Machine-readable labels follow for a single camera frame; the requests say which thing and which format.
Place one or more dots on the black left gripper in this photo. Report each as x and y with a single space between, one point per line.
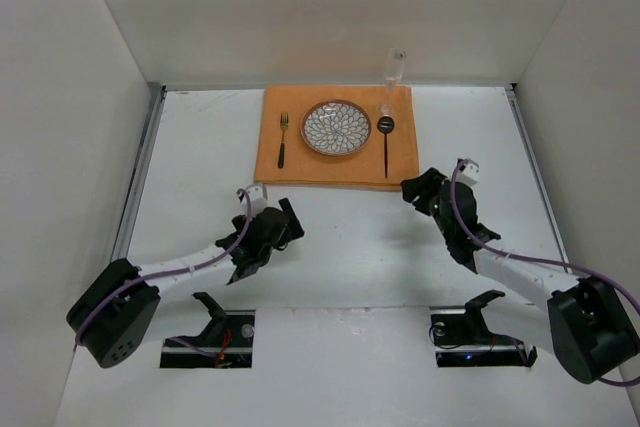
282 223

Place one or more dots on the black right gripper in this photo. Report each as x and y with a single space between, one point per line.
430 192

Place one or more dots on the orange cloth placemat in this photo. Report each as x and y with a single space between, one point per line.
365 168

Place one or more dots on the black slotted spoon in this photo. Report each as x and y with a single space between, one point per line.
385 125

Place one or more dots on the gold fork green handle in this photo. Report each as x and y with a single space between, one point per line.
283 124

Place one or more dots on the patterned ceramic plate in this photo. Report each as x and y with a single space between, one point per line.
336 128

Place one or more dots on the clear wine glass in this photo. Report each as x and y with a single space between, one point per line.
393 72

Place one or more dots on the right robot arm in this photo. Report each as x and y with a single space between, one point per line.
568 311

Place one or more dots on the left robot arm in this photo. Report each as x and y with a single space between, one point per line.
112 318

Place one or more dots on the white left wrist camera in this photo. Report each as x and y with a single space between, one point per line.
254 198

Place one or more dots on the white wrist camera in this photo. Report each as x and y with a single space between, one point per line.
468 172
254 198

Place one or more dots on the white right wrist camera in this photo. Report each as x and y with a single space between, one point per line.
468 172

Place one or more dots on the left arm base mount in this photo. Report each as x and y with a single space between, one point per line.
225 342

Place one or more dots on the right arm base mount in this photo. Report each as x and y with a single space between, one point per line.
462 339

